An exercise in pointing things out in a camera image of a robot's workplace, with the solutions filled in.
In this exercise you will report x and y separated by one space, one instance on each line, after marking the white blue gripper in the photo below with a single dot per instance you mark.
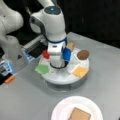
60 54

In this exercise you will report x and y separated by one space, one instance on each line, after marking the toasted bread slice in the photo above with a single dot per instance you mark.
78 114
71 46

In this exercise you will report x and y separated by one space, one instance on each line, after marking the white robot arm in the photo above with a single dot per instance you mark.
49 22

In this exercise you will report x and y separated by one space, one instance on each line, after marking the red tomato slice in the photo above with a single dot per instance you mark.
45 54

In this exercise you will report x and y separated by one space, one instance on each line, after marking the white divided serving tray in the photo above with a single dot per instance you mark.
64 76

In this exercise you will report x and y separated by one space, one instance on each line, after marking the green lettuce leaf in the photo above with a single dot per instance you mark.
42 69

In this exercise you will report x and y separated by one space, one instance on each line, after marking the brown meat patty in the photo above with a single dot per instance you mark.
83 54

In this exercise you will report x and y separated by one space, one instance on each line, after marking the yellow cheese slice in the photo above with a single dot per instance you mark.
80 71

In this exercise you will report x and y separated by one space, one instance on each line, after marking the small orange block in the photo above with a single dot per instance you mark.
10 79

